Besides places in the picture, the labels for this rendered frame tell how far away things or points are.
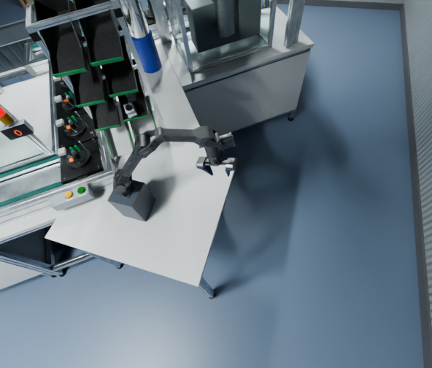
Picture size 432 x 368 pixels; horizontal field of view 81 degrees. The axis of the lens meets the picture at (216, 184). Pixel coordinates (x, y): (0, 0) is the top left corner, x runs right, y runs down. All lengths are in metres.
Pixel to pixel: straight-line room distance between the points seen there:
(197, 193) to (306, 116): 1.88
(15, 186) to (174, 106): 1.10
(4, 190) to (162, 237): 1.02
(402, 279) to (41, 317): 2.80
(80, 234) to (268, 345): 1.45
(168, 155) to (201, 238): 0.58
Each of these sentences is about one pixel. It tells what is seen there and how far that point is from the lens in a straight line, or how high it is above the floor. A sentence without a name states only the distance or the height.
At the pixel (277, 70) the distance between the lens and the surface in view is 2.35.
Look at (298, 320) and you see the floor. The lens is 2.16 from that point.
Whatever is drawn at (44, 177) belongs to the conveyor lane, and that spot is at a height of 0.92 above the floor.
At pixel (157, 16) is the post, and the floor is 1.07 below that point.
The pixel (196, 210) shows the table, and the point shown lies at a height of 0.86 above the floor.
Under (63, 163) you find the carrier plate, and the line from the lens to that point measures 1.75.
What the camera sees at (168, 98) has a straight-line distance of 1.97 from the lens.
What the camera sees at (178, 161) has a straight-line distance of 1.58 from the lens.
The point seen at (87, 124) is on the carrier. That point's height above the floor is 0.97.
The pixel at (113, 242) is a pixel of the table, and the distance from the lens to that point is 1.47.
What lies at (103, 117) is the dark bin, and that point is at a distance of 1.46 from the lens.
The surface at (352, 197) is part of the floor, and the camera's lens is 2.56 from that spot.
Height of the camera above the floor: 2.12
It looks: 60 degrees down
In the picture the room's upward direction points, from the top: 11 degrees counter-clockwise
